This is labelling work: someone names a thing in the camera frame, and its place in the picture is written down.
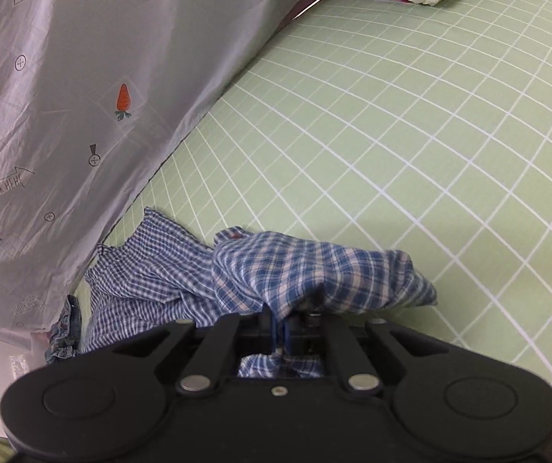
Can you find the blue plaid shirt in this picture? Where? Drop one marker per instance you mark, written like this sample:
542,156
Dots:
304,270

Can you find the white carrot print sheet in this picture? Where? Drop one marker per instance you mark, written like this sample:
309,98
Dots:
87,58

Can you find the clear plastic bag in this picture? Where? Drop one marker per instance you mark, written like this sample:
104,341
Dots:
22,366

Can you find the blue denim garment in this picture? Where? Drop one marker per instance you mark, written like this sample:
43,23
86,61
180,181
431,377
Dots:
66,333

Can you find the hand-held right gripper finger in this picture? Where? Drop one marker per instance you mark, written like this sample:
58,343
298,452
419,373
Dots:
284,335
273,330

